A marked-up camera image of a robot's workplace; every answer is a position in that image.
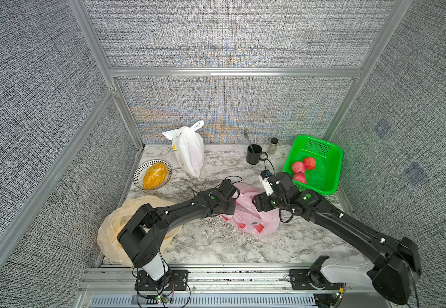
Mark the aluminium front rail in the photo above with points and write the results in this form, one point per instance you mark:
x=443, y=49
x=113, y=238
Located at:
x=202, y=278

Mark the small black knob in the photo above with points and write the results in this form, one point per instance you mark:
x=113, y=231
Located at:
x=273, y=145

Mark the black mug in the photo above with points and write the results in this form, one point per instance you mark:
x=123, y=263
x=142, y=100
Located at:
x=255, y=154

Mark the pink plastic bag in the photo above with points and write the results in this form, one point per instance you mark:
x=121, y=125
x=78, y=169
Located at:
x=246, y=218

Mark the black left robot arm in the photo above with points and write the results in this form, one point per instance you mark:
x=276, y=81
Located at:
x=143, y=234

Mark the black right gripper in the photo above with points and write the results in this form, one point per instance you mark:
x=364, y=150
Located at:
x=257, y=203

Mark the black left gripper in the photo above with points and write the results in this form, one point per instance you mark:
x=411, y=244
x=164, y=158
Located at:
x=232, y=207

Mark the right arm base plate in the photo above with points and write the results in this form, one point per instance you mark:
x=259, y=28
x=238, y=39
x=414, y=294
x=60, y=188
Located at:
x=302, y=279

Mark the green plastic basket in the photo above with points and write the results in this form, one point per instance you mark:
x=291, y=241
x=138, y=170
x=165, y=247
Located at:
x=324, y=179

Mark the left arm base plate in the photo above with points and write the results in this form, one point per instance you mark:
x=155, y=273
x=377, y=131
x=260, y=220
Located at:
x=172, y=280

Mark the white plastic bag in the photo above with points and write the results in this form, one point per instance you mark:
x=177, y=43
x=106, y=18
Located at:
x=188, y=147

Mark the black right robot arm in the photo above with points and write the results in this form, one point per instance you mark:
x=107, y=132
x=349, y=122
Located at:
x=392, y=267

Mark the beige plastic bag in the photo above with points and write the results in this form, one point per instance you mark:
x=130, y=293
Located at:
x=107, y=236

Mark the metal spoon in mug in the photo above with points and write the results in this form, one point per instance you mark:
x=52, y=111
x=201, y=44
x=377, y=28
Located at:
x=246, y=135

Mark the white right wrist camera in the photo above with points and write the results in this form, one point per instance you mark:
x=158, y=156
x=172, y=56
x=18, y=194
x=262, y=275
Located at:
x=264, y=179

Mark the pink red apple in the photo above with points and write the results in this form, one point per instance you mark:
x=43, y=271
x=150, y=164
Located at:
x=300, y=177

